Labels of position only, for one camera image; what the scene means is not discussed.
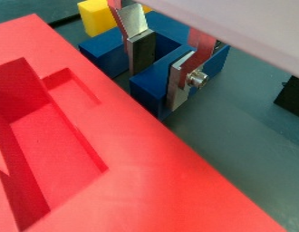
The yellow long block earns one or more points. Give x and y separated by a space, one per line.
103 14

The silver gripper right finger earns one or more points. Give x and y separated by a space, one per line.
185 74

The black angled fixture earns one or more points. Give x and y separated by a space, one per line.
288 96

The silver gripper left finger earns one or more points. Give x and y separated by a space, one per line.
139 37

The red base board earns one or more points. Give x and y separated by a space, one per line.
88 163

